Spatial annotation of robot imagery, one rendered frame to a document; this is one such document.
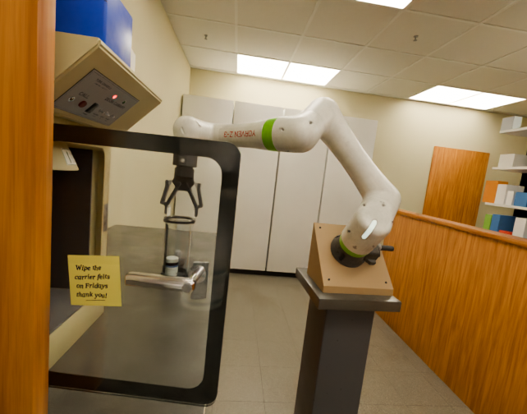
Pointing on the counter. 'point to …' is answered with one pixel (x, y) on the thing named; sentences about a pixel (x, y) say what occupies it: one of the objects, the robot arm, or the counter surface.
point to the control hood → (69, 51)
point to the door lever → (197, 273)
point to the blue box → (98, 23)
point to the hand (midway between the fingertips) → (181, 218)
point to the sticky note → (94, 280)
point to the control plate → (90, 81)
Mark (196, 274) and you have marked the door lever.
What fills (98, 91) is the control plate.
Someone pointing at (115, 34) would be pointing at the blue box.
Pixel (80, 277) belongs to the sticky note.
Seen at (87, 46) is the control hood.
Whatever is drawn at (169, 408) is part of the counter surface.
